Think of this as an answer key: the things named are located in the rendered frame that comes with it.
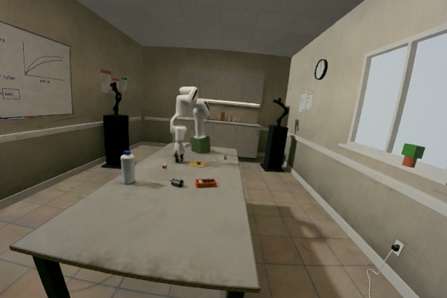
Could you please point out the orange pocket multimeter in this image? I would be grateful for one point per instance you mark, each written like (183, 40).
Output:
(204, 183)

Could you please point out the white bottle with blue cap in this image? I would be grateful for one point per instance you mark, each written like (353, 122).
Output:
(128, 168)

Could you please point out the tan square mat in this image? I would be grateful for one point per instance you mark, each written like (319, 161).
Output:
(193, 163)

